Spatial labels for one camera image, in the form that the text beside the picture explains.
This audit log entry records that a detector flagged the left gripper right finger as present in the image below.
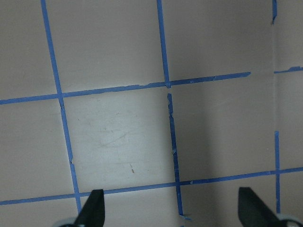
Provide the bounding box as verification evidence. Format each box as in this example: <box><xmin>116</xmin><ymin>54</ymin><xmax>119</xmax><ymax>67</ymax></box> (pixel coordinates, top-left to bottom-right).
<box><xmin>238</xmin><ymin>187</ymin><xmax>279</xmax><ymax>227</ymax></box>

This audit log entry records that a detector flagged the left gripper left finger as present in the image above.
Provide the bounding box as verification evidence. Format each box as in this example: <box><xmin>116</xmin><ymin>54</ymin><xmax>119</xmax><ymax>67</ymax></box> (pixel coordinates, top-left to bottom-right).
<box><xmin>72</xmin><ymin>189</ymin><xmax>105</xmax><ymax>227</ymax></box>

